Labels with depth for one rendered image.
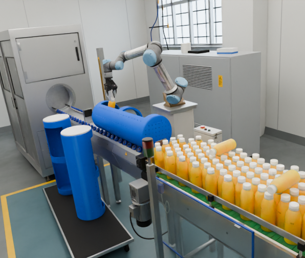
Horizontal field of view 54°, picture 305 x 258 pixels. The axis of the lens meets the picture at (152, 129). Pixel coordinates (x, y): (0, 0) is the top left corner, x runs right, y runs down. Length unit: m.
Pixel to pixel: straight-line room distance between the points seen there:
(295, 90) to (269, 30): 0.96
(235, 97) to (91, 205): 2.12
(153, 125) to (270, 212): 1.10
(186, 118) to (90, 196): 1.16
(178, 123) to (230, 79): 1.23
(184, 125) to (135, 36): 5.32
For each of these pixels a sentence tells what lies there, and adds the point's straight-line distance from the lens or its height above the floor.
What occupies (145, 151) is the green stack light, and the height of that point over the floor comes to 1.20.
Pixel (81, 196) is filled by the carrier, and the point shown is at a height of 0.42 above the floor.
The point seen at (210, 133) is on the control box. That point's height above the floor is 1.10.
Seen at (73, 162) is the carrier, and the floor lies 0.77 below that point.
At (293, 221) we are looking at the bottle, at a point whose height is 1.02.
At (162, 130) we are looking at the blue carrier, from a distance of 2.30.
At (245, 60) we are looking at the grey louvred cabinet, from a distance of 3.90.
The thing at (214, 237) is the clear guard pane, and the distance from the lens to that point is 1.71.
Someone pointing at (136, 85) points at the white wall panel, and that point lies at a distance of 7.95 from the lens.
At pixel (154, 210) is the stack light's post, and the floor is 0.80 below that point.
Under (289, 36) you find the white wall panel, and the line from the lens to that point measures 4.76.
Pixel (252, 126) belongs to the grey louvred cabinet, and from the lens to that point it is 4.18.
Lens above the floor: 1.84
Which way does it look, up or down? 18 degrees down
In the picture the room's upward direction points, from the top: 6 degrees counter-clockwise
